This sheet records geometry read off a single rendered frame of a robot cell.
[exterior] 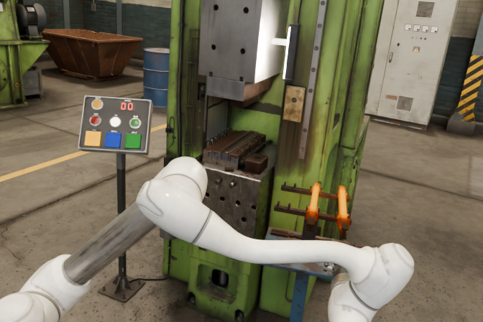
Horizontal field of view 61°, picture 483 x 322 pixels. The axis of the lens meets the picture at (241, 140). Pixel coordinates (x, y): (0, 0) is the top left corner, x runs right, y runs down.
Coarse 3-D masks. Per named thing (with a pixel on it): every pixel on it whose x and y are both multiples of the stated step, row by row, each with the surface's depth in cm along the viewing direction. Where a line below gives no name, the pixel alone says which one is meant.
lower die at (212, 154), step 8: (232, 136) 233; (240, 136) 234; (264, 136) 239; (216, 144) 220; (224, 144) 218; (240, 144) 217; (248, 144) 221; (256, 144) 227; (208, 152) 210; (216, 152) 208; (232, 152) 207; (240, 152) 208; (208, 160) 211; (216, 160) 209; (224, 160) 208; (232, 160) 206
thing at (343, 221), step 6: (342, 186) 190; (342, 192) 184; (342, 198) 177; (342, 204) 172; (342, 210) 167; (342, 216) 162; (342, 222) 155; (348, 222) 158; (342, 228) 151; (348, 228) 151; (342, 234) 152
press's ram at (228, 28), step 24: (216, 0) 186; (240, 0) 182; (264, 0) 181; (288, 0) 213; (216, 24) 189; (240, 24) 185; (264, 24) 187; (216, 48) 193; (240, 48) 188; (264, 48) 193; (216, 72) 196; (240, 72) 191; (264, 72) 200
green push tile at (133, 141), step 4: (128, 136) 206; (132, 136) 206; (136, 136) 207; (140, 136) 207; (128, 140) 206; (132, 140) 206; (136, 140) 206; (140, 140) 206; (128, 144) 205; (132, 144) 206; (136, 144) 206; (140, 144) 207; (128, 148) 206; (132, 148) 206; (136, 148) 205
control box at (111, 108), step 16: (96, 96) 210; (96, 112) 208; (112, 112) 209; (128, 112) 209; (144, 112) 210; (80, 128) 206; (96, 128) 206; (112, 128) 207; (128, 128) 208; (144, 128) 208; (80, 144) 204; (144, 144) 207
